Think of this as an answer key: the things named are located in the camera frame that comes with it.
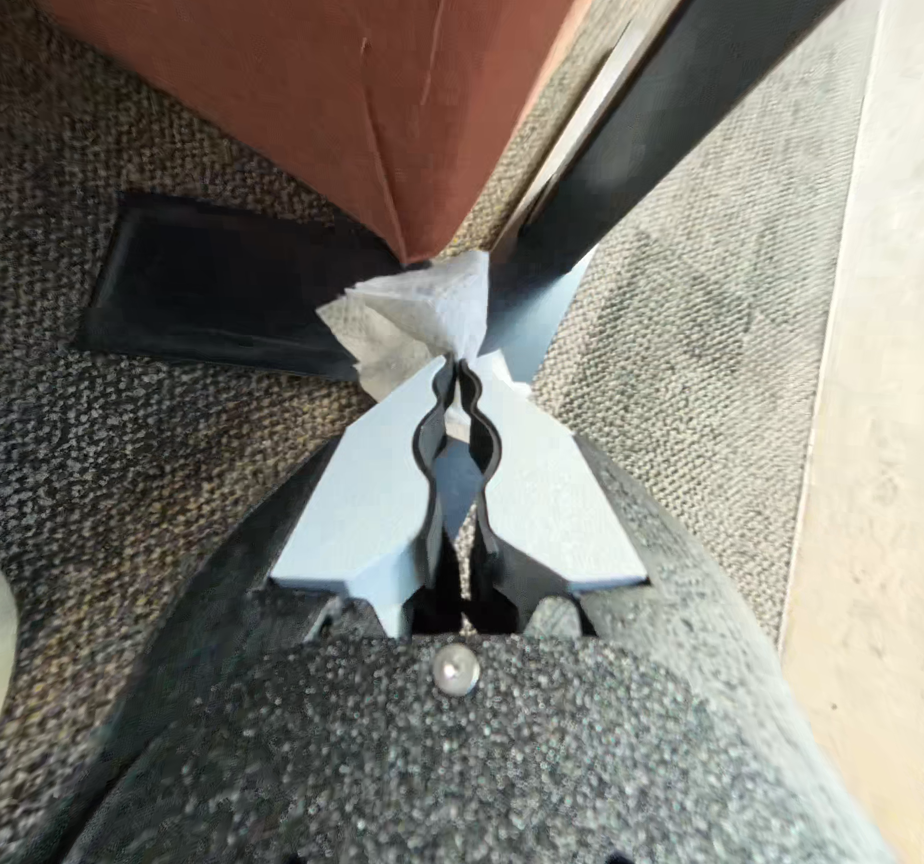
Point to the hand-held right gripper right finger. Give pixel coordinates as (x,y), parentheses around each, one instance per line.
(556,510)

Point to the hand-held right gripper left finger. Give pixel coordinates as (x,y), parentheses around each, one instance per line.
(361,503)

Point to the white paper tissue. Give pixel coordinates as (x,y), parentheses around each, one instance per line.
(433,304)

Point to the black flat tray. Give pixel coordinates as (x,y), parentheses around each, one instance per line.
(216,286)

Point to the black metal table leg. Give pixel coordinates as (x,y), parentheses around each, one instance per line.
(650,120)

